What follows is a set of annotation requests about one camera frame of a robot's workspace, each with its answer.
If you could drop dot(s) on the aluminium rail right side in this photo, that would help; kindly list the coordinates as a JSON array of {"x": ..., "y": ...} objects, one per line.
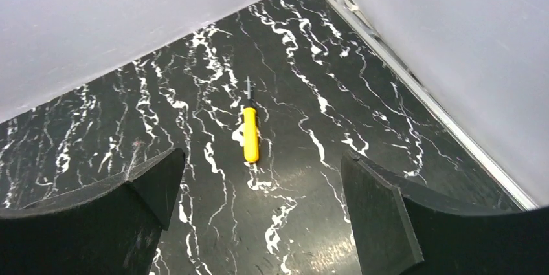
[{"x": 356, "y": 19}]

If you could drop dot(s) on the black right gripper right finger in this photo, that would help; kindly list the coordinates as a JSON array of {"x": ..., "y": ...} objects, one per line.
[{"x": 401, "y": 227}]

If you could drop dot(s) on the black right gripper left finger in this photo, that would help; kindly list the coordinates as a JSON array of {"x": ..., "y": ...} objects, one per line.
[{"x": 112, "y": 226}]

